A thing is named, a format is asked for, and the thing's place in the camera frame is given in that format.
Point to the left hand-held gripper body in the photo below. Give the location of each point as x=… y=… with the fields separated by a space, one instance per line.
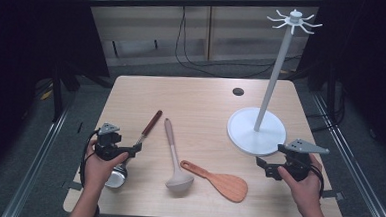
x=107 y=147

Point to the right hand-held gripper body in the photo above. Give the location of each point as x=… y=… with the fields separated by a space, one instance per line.
x=298 y=162

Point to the white utensil rack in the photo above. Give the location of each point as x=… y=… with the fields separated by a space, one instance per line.
x=246 y=128

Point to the wooden rice paddle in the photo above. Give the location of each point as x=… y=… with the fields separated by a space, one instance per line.
x=230 y=187

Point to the beige silicone ladle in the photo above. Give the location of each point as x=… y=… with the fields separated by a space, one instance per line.
x=179 y=181

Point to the person's left hand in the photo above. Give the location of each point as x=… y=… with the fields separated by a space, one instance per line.
x=97 y=172

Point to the person's right hand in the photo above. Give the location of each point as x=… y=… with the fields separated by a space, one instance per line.
x=308 y=191

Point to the grey tape piece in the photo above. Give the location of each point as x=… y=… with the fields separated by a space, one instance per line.
x=333 y=195
x=73 y=185

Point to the dark round table grommet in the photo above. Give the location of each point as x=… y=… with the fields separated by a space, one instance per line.
x=238 y=91

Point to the black metal stand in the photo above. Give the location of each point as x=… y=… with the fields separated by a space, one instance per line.
x=57 y=94

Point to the dark curtain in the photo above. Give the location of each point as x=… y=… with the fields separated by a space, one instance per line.
x=367 y=57
x=24 y=46

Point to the black horizontal bar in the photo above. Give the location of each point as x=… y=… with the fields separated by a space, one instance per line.
x=186 y=2

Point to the metal floor rail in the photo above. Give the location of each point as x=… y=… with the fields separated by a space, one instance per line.
x=34 y=167
x=361 y=174

